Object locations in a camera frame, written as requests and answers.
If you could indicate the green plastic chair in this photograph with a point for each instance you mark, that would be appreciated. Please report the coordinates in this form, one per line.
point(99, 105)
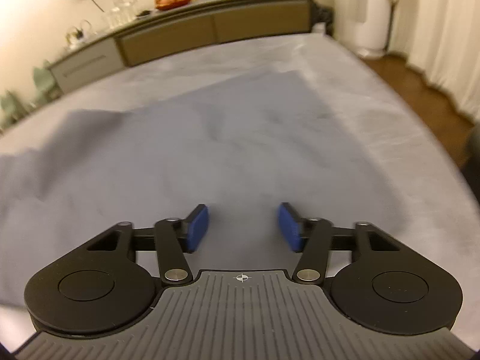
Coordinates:
point(47, 80)
point(10, 107)

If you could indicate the white curtain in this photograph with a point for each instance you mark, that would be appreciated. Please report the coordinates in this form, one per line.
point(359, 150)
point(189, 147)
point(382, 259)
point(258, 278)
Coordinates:
point(442, 26)

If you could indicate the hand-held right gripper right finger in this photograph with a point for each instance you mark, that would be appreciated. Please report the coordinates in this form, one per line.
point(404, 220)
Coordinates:
point(288, 228)

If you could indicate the black bag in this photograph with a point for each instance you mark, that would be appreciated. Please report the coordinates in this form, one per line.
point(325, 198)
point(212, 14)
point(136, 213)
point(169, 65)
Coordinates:
point(322, 15)

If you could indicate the white tower air conditioner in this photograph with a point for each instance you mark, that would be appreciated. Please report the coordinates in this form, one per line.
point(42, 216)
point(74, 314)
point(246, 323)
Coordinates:
point(369, 15)

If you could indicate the glass jug and cups set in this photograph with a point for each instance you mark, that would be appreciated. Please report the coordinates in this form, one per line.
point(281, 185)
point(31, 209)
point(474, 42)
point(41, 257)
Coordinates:
point(119, 12)

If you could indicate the long grey sideboard cabinet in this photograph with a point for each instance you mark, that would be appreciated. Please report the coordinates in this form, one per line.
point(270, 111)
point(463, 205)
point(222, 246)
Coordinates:
point(168, 41)

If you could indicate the grey pants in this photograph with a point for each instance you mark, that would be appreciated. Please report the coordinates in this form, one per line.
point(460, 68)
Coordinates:
point(187, 150)

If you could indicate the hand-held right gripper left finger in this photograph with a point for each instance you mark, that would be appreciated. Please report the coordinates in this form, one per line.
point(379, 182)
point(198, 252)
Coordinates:
point(198, 228)

